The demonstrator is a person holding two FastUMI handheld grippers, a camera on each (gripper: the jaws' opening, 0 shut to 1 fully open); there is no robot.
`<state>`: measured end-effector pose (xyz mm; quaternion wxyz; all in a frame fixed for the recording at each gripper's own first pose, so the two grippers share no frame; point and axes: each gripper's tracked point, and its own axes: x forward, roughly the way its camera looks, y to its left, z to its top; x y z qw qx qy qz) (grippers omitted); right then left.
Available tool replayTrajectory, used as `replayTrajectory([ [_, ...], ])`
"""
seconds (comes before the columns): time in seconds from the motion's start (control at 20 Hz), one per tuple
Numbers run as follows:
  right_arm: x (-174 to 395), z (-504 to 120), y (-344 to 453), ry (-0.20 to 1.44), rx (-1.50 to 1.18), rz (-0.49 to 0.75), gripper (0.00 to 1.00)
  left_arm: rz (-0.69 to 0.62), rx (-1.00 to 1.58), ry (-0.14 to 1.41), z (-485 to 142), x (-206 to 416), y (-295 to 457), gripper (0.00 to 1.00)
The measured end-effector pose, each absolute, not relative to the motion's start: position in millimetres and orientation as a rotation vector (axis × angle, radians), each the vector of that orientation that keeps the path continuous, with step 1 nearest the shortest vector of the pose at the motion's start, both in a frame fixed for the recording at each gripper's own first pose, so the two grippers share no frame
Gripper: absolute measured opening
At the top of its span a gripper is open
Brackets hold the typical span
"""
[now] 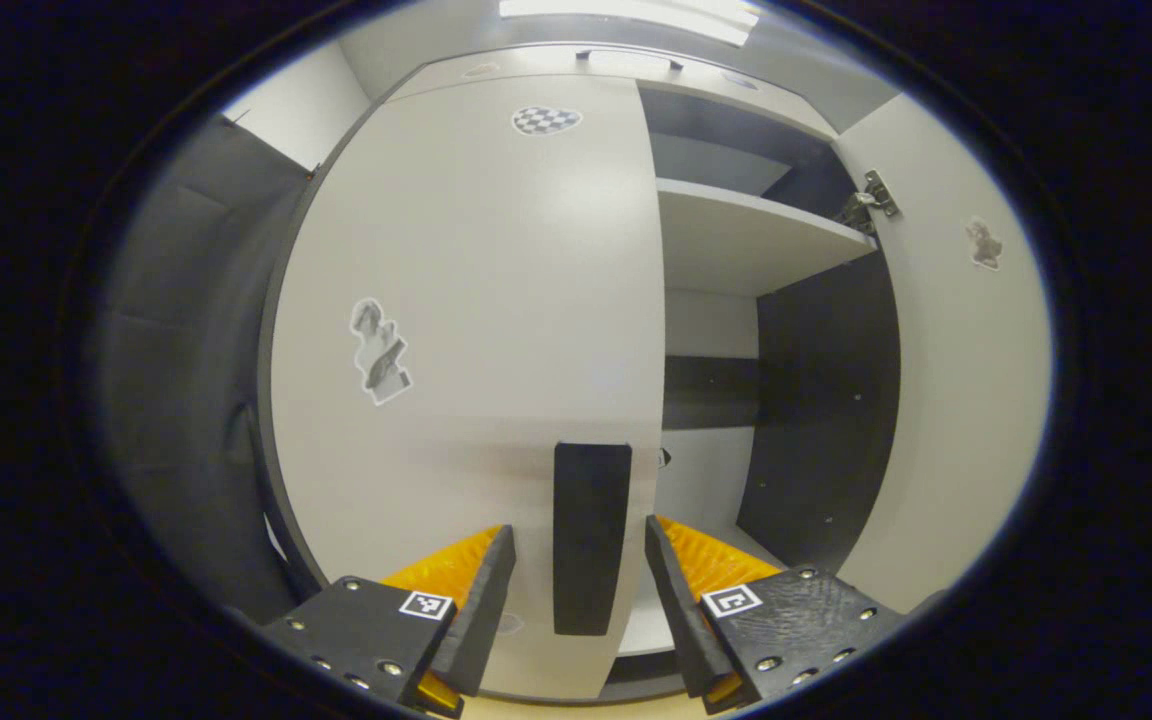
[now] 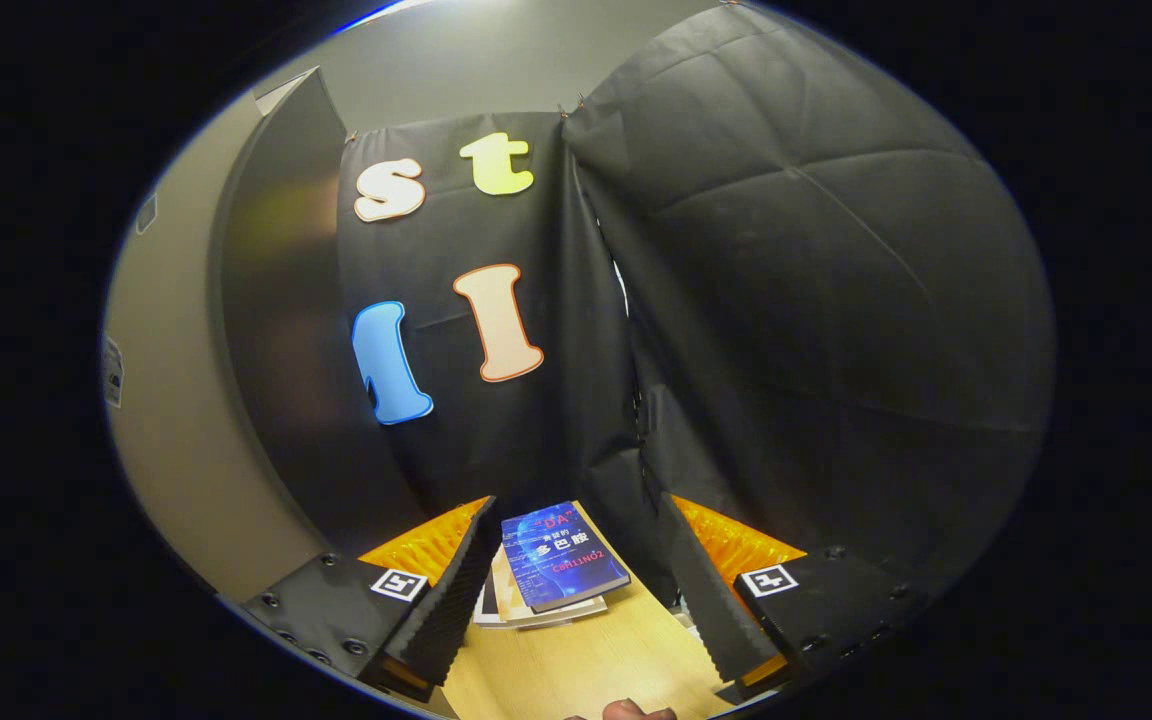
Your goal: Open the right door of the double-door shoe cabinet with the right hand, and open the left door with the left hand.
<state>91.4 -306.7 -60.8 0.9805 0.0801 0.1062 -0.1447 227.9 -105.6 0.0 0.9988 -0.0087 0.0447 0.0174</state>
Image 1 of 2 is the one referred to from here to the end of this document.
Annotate black door handle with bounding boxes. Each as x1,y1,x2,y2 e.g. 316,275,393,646
553,443,633,637

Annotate thin metal drawer handle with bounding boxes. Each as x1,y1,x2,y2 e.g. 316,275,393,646
576,48,685,71

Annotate large ceiling light panel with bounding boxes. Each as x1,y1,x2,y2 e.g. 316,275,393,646
499,0,762,47

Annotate grey shoe cabinet door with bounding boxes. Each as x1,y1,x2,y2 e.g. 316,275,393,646
269,73,667,701
834,95,1053,616

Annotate metal door hinge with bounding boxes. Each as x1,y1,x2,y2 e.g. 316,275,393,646
841,170,900,236

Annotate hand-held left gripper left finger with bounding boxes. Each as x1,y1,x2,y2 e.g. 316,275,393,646
261,524,517,719

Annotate grey cabinet drawer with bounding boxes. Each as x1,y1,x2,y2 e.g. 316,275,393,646
391,43,837,141

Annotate grey double-door shoe cabinet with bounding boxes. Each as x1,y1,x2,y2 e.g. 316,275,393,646
256,40,904,706

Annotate black backdrop cloth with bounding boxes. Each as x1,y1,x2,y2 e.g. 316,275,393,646
96,115,325,621

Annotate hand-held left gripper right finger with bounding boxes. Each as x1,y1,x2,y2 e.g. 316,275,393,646
644,515,905,713

